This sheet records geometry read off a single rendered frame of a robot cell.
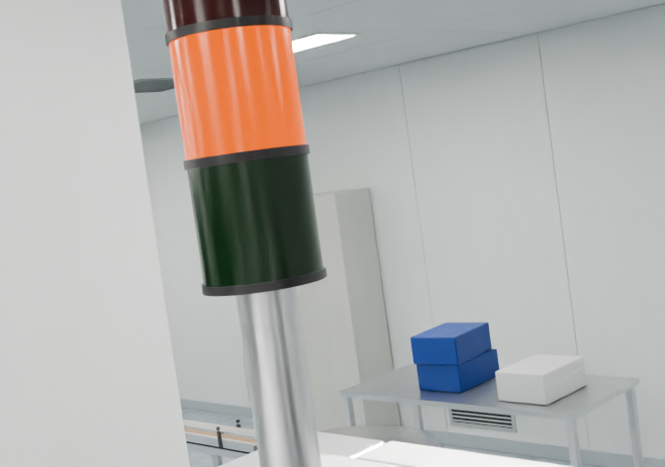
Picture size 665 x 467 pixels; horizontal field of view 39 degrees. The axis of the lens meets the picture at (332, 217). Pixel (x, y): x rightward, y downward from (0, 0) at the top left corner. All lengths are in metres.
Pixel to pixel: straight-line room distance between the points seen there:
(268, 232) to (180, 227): 9.07
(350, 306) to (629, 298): 2.14
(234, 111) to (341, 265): 6.88
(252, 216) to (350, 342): 6.98
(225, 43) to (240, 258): 0.08
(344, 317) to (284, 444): 6.94
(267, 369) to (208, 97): 0.11
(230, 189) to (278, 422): 0.09
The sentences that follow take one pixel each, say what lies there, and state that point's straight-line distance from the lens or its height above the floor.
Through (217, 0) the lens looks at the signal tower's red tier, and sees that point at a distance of 0.36.
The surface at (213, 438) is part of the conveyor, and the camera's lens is 5.06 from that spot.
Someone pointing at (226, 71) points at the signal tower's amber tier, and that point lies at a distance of 0.36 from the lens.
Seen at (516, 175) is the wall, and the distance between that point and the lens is 6.64.
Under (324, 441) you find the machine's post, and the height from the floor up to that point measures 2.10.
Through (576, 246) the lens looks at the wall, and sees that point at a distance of 6.47.
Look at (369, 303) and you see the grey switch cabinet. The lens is 7.42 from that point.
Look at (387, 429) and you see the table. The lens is 4.73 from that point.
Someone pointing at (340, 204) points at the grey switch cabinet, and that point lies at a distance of 7.22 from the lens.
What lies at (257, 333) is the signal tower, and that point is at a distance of 0.37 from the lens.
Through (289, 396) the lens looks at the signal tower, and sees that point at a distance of 0.38.
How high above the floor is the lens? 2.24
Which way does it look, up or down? 3 degrees down
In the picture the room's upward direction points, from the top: 8 degrees counter-clockwise
